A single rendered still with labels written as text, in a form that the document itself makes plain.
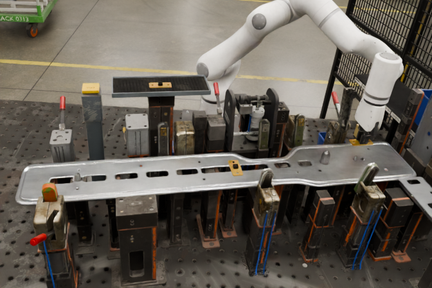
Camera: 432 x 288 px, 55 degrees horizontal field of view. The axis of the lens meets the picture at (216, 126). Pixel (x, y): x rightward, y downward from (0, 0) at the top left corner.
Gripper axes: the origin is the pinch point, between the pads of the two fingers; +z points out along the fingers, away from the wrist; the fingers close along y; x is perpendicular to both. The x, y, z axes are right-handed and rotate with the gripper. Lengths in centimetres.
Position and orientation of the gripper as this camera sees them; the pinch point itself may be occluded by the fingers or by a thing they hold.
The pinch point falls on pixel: (362, 137)
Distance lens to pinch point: 160.5
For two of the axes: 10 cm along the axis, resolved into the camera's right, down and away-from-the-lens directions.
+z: -0.8, 8.4, 5.4
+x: 9.8, -0.5, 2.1
